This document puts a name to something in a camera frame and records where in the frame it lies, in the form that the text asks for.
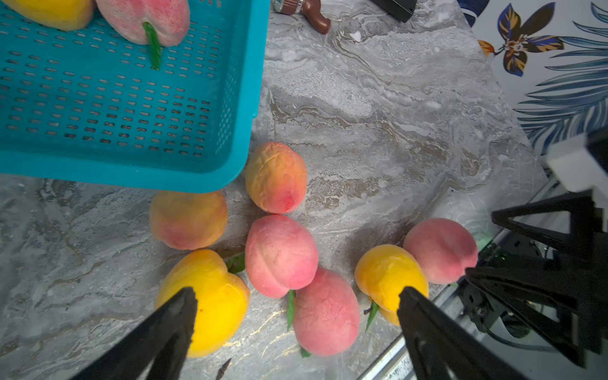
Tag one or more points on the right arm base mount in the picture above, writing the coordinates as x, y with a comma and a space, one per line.
488, 315

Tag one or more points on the orange pink peach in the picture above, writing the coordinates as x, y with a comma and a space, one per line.
276, 178
188, 221

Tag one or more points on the yellow peach middle left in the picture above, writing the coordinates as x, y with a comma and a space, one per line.
222, 299

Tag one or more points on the small brown tool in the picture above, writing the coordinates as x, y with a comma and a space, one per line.
310, 9

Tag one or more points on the teal plastic basket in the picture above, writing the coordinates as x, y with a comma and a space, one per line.
87, 106

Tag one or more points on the black phone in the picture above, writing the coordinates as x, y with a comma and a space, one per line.
401, 10

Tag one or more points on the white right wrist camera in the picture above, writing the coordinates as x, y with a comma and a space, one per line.
577, 169

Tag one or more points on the yellow peach front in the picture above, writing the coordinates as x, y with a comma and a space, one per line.
383, 272

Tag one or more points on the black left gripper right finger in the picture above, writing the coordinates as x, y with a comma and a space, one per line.
440, 349

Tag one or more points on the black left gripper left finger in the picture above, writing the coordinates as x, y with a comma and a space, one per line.
159, 343

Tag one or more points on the orange pink peach back middle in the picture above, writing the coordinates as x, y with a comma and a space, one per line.
276, 178

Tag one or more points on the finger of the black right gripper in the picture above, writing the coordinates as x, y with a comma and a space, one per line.
583, 220
517, 288

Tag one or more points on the yellow red peach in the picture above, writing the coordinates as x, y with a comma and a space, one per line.
66, 15

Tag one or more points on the orange pink peach back left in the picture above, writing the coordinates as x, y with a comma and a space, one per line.
188, 221

